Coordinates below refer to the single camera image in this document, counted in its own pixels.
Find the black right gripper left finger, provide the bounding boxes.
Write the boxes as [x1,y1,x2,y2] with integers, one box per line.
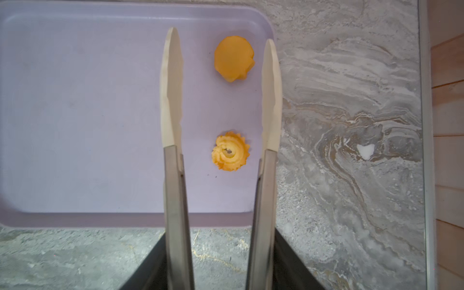
[120,234,168,290]

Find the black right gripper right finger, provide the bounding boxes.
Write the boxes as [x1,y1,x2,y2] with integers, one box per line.
[273,229,325,290]

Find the steel tongs with cream tips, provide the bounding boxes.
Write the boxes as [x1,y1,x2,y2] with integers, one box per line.
[159,27,283,290]

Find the orange swirl cookie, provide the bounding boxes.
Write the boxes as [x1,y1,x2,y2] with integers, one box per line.
[211,131,250,172]

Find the orange round cookie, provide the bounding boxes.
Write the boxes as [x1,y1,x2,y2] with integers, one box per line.
[214,36,255,83]

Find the lavender plastic tray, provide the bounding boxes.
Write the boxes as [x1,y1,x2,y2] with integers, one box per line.
[1,1,275,228]

